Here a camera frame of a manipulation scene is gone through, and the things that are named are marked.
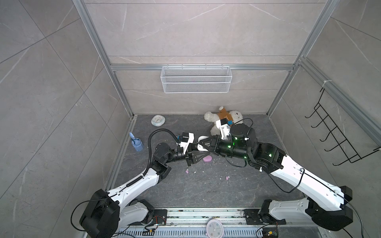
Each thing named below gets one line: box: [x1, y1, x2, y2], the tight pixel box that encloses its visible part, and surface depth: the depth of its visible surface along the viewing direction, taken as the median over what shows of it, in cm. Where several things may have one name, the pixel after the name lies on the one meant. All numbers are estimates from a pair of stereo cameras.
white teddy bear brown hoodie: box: [203, 106, 244, 136], surface depth 109 cm
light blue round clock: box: [150, 114, 166, 127], surface depth 116 cm
